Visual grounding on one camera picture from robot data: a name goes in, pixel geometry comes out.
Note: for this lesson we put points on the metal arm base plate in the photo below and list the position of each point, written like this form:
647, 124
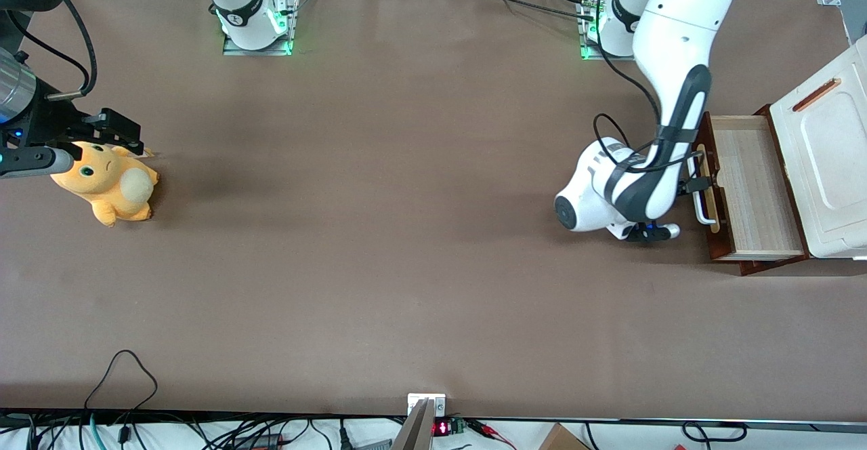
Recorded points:
609, 57
257, 51

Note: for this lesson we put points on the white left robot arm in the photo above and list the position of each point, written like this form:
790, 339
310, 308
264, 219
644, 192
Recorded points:
677, 36

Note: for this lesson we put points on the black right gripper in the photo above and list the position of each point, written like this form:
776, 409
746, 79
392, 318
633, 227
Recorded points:
55, 123

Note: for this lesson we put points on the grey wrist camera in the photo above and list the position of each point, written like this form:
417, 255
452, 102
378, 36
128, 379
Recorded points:
667, 231
37, 163

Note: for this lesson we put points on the brown cardboard box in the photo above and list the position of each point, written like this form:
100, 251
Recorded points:
562, 440

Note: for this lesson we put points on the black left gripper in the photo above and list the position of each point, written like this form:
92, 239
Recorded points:
692, 185

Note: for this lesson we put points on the grey aluminium bar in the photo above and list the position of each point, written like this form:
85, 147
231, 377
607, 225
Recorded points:
414, 433

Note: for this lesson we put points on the red display module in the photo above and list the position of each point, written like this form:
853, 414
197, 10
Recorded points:
441, 427

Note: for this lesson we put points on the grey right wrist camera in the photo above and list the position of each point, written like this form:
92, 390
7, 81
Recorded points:
37, 163

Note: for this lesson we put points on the white metal bracket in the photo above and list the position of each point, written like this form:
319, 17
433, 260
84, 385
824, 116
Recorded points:
439, 406

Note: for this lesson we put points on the white cabinet with wooden base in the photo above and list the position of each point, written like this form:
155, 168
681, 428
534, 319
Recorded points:
833, 165

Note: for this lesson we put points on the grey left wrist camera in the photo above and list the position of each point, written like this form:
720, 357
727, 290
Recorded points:
667, 231

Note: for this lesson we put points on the orange plush toy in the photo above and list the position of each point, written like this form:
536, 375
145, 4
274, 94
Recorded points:
112, 189

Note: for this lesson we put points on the black plug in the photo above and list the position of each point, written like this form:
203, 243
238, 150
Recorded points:
344, 440

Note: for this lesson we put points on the black power adapter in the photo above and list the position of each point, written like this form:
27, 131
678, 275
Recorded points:
261, 442

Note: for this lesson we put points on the red clip leads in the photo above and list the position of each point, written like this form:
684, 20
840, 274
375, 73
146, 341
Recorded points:
484, 428

